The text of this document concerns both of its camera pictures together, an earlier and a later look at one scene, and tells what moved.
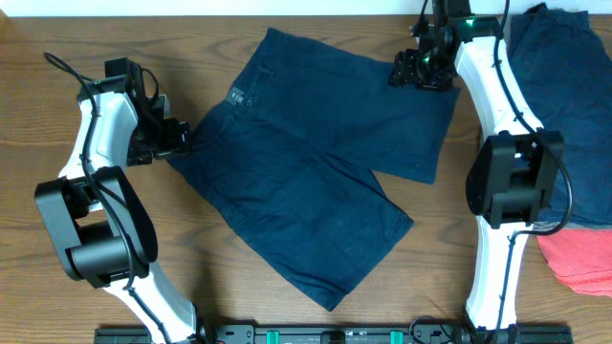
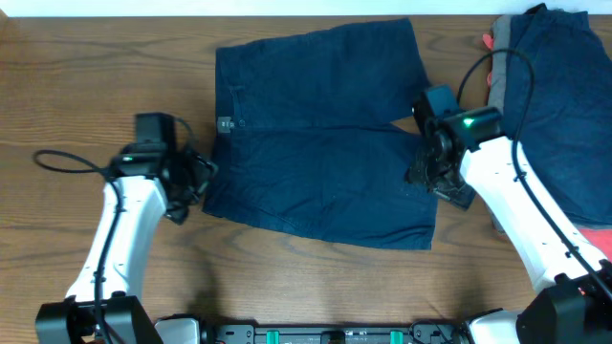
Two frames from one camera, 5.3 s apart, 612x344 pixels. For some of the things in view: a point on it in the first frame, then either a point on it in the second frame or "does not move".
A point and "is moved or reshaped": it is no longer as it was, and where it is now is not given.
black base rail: [340, 333] does not move
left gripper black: [179, 139] to [204, 170]
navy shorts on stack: [565, 75] does not move
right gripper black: [404, 72] to [461, 197]
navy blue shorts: [291, 144] is moved or reshaped
